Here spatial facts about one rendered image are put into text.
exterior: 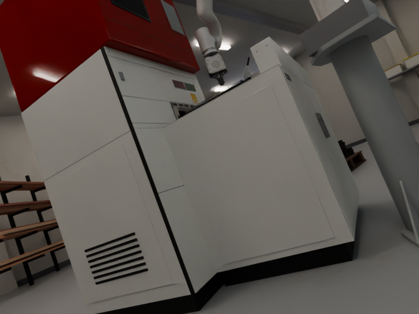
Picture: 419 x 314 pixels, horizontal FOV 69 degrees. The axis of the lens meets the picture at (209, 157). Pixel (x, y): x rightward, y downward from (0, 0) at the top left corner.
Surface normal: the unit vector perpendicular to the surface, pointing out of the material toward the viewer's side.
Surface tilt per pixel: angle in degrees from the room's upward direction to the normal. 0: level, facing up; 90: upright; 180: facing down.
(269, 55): 90
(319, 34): 90
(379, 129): 90
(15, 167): 90
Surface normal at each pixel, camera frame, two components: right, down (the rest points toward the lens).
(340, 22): -0.65, 0.18
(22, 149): 0.66, -0.33
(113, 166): -0.46, 0.09
